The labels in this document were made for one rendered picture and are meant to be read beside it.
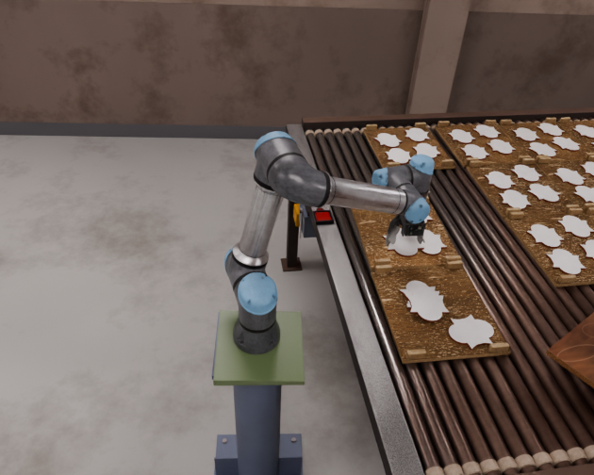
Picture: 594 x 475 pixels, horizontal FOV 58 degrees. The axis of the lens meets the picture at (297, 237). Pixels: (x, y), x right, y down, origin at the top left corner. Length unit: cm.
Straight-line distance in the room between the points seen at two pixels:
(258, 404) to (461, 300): 78
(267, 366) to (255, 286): 26
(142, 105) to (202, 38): 77
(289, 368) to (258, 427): 40
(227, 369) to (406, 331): 58
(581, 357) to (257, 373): 94
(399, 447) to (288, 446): 108
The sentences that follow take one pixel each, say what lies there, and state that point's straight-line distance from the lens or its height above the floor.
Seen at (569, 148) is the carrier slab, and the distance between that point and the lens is 308.
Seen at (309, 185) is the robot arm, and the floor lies 149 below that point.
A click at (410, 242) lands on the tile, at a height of 106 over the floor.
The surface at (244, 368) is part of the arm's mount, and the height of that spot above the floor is 90.
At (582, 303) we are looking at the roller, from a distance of 214.
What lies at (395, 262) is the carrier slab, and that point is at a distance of 201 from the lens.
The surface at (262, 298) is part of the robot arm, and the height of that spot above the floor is 112.
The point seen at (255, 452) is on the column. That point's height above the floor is 34.
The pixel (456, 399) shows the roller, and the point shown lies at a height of 92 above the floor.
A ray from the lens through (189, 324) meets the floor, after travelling 303.
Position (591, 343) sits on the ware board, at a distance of 182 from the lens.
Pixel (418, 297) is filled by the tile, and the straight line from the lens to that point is 185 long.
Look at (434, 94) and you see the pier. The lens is 458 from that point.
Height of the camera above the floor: 223
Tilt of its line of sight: 38 degrees down
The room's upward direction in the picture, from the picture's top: 3 degrees clockwise
